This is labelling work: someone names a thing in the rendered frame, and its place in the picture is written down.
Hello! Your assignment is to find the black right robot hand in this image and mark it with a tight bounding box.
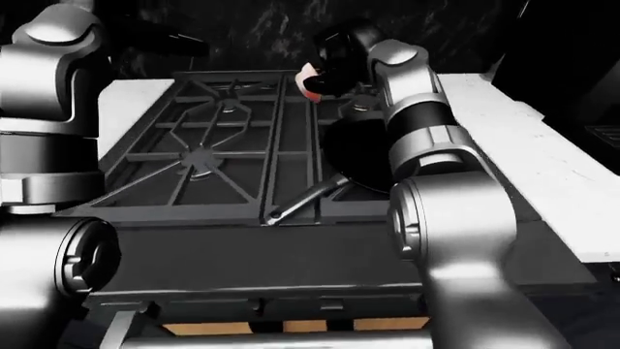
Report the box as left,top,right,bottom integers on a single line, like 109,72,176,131
306,19,385,99

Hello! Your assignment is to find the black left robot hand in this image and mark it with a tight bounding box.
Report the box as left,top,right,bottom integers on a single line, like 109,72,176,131
111,15,210,58

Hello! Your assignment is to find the pink white scallop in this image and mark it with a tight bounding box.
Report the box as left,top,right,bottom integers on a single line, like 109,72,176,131
295,61,325,105

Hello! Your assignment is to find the black frying pan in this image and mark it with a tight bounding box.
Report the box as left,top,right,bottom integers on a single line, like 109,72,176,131
263,116,404,227

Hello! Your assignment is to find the wide black cast-iron grate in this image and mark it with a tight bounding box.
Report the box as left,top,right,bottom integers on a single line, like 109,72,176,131
89,70,288,209

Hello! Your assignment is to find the dark steel gas stove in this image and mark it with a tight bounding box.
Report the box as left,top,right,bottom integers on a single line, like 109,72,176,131
51,70,440,331

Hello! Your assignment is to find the silver oven door handle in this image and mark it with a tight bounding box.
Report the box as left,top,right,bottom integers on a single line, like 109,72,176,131
98,307,437,349

